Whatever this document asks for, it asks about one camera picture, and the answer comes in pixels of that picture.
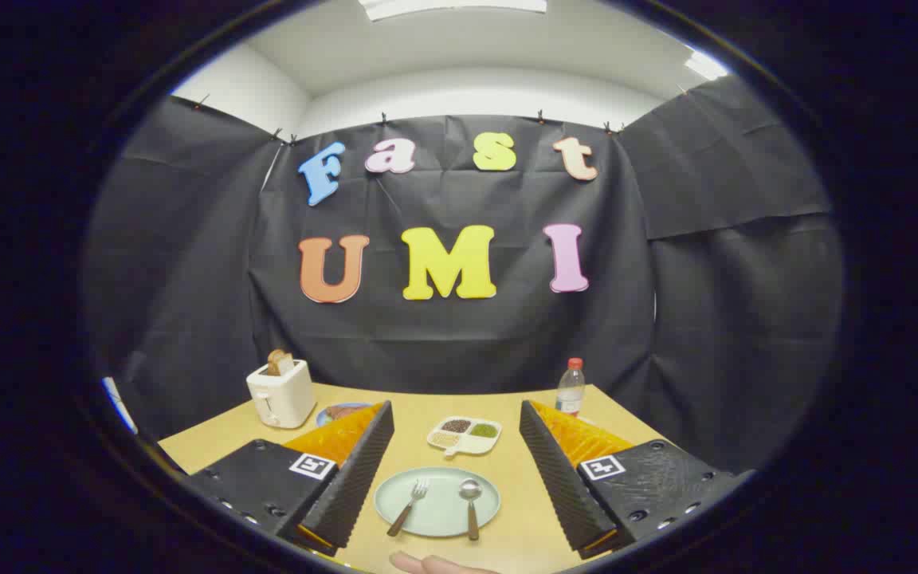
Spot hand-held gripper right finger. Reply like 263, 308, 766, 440
518, 399, 755, 560

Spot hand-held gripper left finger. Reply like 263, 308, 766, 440
184, 400, 396, 559

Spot fork with wooden handle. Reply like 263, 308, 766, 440
386, 478, 430, 537

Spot spoon with wooden handle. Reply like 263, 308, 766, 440
459, 478, 483, 541

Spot blue plate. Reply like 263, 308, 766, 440
316, 402, 376, 427

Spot clear water bottle red cap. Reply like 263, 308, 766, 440
555, 358, 587, 418

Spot white divided tray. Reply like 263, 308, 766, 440
426, 415, 503, 458

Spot pale green plate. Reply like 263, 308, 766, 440
373, 466, 501, 538

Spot white toaster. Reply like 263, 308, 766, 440
246, 359, 317, 430

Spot black backdrop cloth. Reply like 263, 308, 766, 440
80, 76, 846, 479

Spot ceiling light panel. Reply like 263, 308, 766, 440
684, 49, 729, 81
359, 0, 547, 22

